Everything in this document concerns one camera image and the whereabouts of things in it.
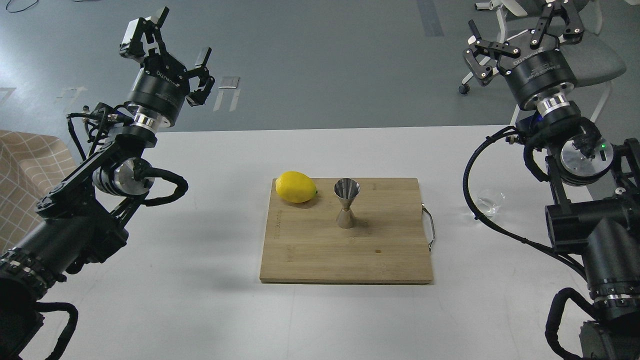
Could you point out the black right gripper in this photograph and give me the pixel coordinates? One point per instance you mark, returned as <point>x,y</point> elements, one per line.
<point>537,70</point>

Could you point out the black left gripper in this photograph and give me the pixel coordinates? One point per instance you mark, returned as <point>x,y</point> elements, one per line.
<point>162,84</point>

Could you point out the small clear glass cup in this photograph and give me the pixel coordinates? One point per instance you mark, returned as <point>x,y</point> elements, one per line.
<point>489,201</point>

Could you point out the steel double jigger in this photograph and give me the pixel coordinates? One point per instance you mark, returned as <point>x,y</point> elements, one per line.
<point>346,190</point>

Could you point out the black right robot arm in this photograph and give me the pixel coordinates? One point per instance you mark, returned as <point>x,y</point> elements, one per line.
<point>593,224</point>

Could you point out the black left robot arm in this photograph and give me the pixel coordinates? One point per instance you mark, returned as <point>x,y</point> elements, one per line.
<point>85,215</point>

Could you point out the grey office chair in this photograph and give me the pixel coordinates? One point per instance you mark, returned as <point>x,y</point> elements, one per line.
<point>595,50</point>

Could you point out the beige checkered cloth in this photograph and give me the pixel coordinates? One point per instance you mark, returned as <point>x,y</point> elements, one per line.
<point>30,166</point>

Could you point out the yellow lemon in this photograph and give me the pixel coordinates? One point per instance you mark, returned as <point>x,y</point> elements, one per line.
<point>295,187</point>

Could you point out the bamboo cutting board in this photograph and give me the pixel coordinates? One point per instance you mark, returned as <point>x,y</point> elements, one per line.
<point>388,245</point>

